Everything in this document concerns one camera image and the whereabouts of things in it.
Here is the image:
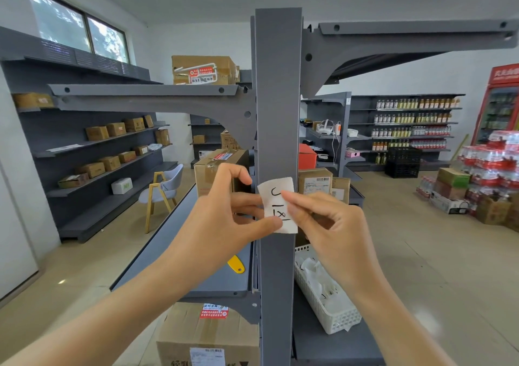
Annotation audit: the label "grey wall shelving unit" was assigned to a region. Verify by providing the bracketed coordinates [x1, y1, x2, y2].
[0, 25, 180, 244]

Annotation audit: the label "person's right forearm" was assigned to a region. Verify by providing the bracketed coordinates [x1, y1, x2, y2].
[351, 282, 458, 366]

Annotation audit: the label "rows of bottled drinks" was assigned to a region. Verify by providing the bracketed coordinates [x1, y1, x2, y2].
[372, 98, 461, 166]

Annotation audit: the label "small flat cardboard box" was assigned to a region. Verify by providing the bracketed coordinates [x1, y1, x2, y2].
[330, 177, 351, 205]

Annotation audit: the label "person's left forearm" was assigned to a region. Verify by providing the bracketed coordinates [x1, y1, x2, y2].
[0, 251, 204, 366]

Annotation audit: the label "printed cardboard box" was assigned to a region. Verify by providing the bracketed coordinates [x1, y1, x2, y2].
[220, 130, 242, 151]

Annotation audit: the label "large taped cardboard box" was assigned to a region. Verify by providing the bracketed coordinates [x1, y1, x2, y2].
[171, 55, 240, 86]

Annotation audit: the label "white flat carton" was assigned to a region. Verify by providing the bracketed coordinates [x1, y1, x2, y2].
[429, 191, 471, 215]

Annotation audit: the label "stack of bottled water packs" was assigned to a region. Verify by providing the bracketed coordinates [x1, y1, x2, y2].
[457, 131, 519, 201]

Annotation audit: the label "group of small cardboard boxes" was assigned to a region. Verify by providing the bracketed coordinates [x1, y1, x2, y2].
[12, 93, 171, 189]

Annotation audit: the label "black plastic crate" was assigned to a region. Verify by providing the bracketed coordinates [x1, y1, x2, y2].
[387, 147, 422, 164]
[384, 161, 421, 179]

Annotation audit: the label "grey shelf upright post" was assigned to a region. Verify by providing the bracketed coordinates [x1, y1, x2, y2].
[254, 8, 303, 366]

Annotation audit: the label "single shrink-wrapped bottle pack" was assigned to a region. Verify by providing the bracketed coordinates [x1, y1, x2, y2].
[416, 175, 437, 199]

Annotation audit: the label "green broom handle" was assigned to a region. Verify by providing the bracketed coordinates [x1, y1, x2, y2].
[450, 134, 470, 162]

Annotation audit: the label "white electronic device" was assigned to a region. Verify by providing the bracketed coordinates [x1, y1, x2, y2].
[315, 119, 341, 137]

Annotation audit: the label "grey metal shelf board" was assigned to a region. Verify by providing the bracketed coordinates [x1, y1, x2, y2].
[292, 285, 387, 366]
[110, 183, 260, 298]

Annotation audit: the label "cardboard box with red sticker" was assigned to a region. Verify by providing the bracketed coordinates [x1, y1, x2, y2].
[156, 302, 260, 366]

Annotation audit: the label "green cardboard box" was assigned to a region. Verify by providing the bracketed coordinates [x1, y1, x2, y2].
[437, 168, 471, 189]

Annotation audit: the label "cardboard box with clear tape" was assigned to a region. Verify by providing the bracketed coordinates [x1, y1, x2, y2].
[194, 149, 252, 198]

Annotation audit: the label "grey chair with yellow legs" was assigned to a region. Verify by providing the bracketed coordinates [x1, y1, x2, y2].
[138, 164, 184, 235]

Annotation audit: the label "person's left hand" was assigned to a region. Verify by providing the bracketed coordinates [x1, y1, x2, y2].
[170, 162, 284, 286]

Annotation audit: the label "window with dark frame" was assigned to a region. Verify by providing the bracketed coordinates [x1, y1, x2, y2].
[26, 0, 131, 65]

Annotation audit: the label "grey wide shelf bracket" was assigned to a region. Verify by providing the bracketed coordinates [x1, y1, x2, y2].
[302, 19, 519, 99]

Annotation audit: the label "white carton with green print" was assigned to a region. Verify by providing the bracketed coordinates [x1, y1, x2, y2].
[111, 178, 134, 195]

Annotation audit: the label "orange red box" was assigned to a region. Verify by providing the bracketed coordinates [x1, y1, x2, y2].
[299, 144, 318, 171]

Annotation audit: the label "cardboard box with white label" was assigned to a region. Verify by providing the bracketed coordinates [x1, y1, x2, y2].
[298, 168, 334, 197]

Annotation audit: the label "person's right hand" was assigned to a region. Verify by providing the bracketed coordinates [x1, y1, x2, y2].
[281, 191, 388, 299]

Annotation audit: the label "open brown cardboard box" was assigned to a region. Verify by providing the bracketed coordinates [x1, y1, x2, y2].
[476, 194, 512, 226]

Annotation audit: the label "white handwritten paper label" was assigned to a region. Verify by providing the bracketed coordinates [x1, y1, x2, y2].
[257, 177, 299, 235]

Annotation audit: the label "grey gondola shelf unit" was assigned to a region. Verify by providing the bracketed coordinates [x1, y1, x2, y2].
[302, 92, 372, 181]

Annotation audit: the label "brown carton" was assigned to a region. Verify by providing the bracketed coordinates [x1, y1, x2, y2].
[433, 181, 468, 201]

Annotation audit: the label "red drinks fridge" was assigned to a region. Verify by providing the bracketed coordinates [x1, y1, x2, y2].
[471, 64, 519, 146]

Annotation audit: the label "tall brown cardboard box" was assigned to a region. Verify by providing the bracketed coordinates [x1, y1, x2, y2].
[504, 193, 519, 233]

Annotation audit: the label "white plastic basket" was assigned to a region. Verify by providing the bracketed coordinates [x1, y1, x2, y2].
[294, 245, 362, 335]

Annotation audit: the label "small grey shelf unit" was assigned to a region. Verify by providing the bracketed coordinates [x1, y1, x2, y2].
[188, 114, 226, 170]

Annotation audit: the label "grey shelving with bottles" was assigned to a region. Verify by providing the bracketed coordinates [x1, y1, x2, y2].
[350, 93, 466, 172]

